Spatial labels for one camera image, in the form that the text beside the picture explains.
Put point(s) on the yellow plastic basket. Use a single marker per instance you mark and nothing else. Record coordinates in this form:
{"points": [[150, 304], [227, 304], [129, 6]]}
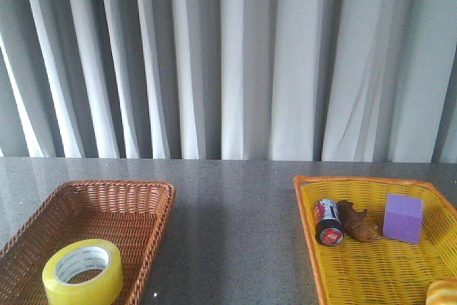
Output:
{"points": [[385, 271]]}

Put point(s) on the brown wicker basket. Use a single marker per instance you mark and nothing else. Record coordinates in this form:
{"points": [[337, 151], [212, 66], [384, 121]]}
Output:
{"points": [[130, 214]]}

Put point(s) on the grey pleated curtain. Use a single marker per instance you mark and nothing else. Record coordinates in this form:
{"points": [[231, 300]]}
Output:
{"points": [[286, 80]]}

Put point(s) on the brown toy animal figure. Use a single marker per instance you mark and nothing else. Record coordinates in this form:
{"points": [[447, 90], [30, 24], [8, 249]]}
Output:
{"points": [[354, 224]]}

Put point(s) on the red white black can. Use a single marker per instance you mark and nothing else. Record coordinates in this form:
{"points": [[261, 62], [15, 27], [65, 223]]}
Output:
{"points": [[329, 229]]}

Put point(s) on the yellow bread toy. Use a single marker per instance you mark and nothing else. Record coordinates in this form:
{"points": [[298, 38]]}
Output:
{"points": [[442, 292]]}

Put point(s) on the purple foam cube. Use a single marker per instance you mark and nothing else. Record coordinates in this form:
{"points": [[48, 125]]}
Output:
{"points": [[403, 218]]}

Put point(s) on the yellow packing tape roll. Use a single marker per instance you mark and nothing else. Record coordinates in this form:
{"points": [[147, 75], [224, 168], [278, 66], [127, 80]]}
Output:
{"points": [[85, 272]]}

